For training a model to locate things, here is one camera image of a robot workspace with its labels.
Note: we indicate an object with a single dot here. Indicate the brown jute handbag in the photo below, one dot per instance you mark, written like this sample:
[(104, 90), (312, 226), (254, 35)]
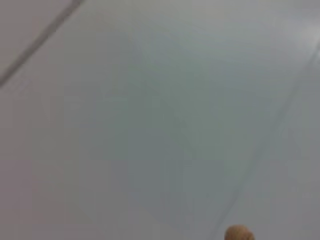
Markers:
[(238, 233)]

